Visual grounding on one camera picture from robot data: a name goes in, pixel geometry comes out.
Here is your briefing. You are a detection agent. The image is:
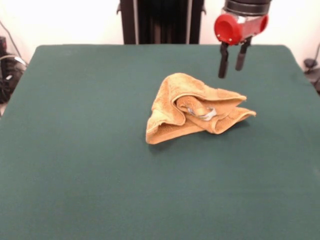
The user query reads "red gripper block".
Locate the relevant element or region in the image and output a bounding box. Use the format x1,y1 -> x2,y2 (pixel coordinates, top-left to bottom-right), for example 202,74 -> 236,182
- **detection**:
214,13 -> 270,80

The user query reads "tan terry towel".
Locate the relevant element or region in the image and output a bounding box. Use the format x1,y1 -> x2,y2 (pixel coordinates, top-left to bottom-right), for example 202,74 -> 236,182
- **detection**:
145,72 -> 257,145

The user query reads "dark green table cloth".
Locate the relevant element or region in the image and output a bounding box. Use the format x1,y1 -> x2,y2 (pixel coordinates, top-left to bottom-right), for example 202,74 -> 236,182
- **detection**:
0,44 -> 320,240

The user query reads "black equipment bag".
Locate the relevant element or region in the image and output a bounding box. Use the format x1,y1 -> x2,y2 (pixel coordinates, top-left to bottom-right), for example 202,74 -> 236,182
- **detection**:
0,52 -> 28,105

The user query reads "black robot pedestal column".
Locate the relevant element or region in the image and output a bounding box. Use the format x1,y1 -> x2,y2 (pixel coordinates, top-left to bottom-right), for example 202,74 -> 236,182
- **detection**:
116,0 -> 207,45

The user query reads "thin grey cable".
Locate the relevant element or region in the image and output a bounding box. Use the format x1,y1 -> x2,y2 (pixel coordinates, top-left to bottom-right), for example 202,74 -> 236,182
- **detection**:
0,21 -> 28,68

